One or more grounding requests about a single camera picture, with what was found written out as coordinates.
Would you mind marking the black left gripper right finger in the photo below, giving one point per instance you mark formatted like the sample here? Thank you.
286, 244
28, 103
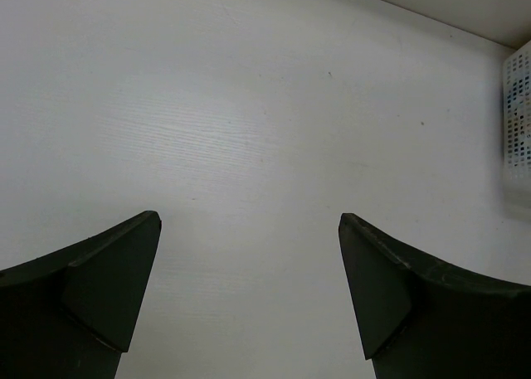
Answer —
421, 317

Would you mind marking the white perforated plastic basket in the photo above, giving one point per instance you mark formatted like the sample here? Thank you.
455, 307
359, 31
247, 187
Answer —
516, 127

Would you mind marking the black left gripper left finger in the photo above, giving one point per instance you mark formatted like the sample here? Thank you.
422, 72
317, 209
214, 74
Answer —
72, 313

